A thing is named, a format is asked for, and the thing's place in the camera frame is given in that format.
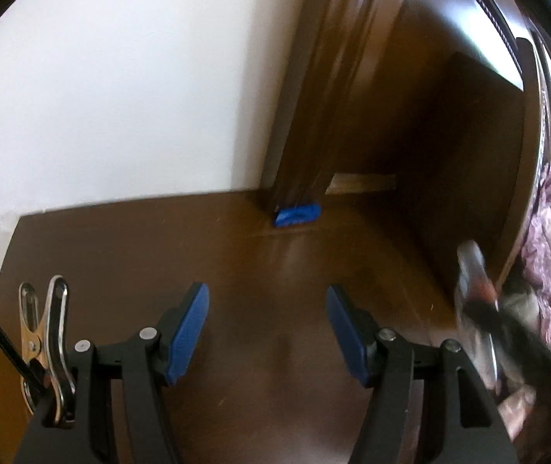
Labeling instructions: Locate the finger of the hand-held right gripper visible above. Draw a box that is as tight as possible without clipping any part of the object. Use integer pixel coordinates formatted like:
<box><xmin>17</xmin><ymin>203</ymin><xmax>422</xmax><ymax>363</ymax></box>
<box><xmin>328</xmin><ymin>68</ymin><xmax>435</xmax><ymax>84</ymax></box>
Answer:
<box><xmin>464</xmin><ymin>296</ymin><xmax>551</xmax><ymax>393</ymax></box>

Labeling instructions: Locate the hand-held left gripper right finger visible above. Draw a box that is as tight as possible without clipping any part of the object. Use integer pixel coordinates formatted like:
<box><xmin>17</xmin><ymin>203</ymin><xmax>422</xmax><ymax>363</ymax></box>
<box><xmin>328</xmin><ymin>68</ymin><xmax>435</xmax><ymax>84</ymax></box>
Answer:
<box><xmin>326</xmin><ymin>284</ymin><xmax>523</xmax><ymax>464</ymax></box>

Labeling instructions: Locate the blue plastic piece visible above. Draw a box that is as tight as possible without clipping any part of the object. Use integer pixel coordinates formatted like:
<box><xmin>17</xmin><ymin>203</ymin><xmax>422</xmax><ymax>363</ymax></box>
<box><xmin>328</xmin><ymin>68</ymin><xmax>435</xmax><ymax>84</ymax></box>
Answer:
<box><xmin>273</xmin><ymin>203</ymin><xmax>322</xmax><ymax>228</ymax></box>

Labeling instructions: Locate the wooden nightstand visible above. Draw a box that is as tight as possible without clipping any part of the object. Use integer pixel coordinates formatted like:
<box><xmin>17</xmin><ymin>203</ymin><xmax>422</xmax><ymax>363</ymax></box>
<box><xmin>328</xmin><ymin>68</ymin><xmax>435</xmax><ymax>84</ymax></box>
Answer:
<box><xmin>0</xmin><ymin>188</ymin><xmax>499</xmax><ymax>464</ymax></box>

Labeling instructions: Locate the clear bottle with red label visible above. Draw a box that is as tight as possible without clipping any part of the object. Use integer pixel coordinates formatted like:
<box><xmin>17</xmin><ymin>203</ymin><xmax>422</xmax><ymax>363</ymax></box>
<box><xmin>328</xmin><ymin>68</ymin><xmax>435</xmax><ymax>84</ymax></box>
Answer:
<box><xmin>454</xmin><ymin>241</ymin><xmax>505</xmax><ymax>397</ymax></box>

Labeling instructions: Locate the wooden headboard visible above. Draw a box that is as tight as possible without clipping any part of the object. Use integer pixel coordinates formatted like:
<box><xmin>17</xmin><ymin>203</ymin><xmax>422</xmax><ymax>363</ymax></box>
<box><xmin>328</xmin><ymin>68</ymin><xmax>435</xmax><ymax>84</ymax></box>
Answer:
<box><xmin>261</xmin><ymin>0</ymin><xmax>551</xmax><ymax>300</ymax></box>

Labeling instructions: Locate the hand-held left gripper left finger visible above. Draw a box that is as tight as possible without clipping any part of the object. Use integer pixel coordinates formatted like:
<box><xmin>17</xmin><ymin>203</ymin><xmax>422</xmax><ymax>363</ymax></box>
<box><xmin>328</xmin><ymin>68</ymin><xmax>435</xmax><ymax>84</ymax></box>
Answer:
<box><xmin>12</xmin><ymin>283</ymin><xmax>209</xmax><ymax>464</ymax></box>

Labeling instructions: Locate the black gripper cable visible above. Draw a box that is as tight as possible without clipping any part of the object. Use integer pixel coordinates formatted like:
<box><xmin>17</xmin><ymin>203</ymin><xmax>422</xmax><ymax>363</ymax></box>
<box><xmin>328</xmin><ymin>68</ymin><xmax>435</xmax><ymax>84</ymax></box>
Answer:
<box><xmin>0</xmin><ymin>275</ymin><xmax>49</xmax><ymax>397</ymax></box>

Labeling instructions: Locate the silver metal spring clip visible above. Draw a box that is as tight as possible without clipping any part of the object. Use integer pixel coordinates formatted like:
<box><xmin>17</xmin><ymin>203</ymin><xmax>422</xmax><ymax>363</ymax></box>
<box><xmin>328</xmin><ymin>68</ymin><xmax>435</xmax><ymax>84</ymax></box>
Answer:
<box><xmin>18</xmin><ymin>275</ymin><xmax>77</xmax><ymax>428</ymax></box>

